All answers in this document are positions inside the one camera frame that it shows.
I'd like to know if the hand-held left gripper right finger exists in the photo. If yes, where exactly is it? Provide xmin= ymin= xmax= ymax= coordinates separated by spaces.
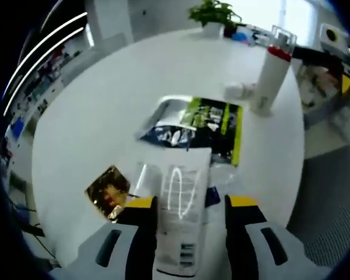
xmin=224 ymin=194 xmax=319 ymax=280

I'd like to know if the large white skincare tube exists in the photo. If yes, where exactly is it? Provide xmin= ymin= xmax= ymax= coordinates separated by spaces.
xmin=155 ymin=146 xmax=213 ymax=277

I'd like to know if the tall skincare bottle red band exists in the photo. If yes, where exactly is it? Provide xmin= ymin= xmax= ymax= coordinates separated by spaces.
xmin=250 ymin=24 xmax=298 ymax=115

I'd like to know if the black tripod stand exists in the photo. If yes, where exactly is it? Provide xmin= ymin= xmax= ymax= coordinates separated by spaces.
xmin=5 ymin=201 xmax=62 ymax=267

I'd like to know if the gold skincare sachet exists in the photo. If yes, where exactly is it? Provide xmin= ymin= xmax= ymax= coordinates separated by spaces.
xmin=85 ymin=165 xmax=131 ymax=224

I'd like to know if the potted green plant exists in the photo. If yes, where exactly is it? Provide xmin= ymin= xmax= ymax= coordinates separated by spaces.
xmin=188 ymin=0 xmax=243 ymax=36

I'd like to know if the white mesh office chair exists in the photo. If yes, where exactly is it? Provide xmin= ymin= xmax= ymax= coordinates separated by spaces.
xmin=285 ymin=58 xmax=350 ymax=266

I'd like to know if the dark blue skincare sachet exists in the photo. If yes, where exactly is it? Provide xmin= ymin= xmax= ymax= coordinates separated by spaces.
xmin=137 ymin=124 xmax=215 ymax=150

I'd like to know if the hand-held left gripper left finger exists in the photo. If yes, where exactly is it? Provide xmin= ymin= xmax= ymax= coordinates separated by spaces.
xmin=66 ymin=195 xmax=159 ymax=280

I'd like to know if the skincare spray bottle red label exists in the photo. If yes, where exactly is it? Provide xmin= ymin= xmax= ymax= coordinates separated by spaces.
xmin=223 ymin=82 xmax=258 ymax=100

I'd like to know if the silver skincare sachet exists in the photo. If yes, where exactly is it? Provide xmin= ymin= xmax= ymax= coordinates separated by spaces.
xmin=133 ymin=95 xmax=195 ymax=138

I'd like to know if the clear plastic skincare packet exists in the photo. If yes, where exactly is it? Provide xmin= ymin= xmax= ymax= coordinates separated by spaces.
xmin=205 ymin=162 xmax=239 ymax=208

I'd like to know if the green black skincare sachet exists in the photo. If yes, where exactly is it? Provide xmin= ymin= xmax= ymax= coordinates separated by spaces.
xmin=179 ymin=97 xmax=243 ymax=167

